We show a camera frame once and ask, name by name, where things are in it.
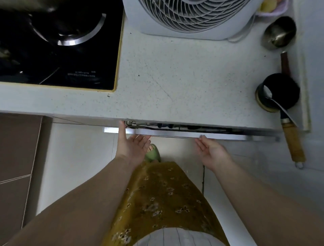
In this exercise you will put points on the person's left hand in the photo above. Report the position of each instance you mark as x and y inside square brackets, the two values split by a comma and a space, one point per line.
[133, 148]

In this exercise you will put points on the person's right hand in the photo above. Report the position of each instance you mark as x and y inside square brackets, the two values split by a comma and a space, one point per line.
[212, 154]

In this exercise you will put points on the brown pull-out drawer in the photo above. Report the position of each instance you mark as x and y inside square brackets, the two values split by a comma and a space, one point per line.
[177, 133]

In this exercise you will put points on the person's right forearm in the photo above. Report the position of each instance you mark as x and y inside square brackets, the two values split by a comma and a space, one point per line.
[265, 210]

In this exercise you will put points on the person's left forearm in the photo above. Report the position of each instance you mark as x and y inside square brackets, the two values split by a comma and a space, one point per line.
[76, 210]

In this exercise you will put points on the green slipper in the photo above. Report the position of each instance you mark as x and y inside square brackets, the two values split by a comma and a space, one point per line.
[152, 153]

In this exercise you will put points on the yellow floral skirt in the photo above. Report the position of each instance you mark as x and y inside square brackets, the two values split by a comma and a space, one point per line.
[164, 197]

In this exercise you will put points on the white striped shirt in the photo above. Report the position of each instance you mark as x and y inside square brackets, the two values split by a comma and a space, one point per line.
[177, 238]

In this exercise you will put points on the black gas stove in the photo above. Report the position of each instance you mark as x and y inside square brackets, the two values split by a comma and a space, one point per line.
[83, 63]

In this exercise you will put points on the small black saucepan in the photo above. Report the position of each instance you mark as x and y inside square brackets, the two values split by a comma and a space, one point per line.
[283, 86]

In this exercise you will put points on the row of brown cabinet doors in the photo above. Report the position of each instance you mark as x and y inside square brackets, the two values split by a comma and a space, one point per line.
[17, 152]

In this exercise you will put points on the white box fan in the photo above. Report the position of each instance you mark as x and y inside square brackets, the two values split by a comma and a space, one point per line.
[157, 28]

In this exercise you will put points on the steel cup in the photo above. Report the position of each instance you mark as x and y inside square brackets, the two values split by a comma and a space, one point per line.
[278, 33]

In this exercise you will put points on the yellow food piece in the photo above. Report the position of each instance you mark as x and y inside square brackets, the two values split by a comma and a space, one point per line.
[268, 5]

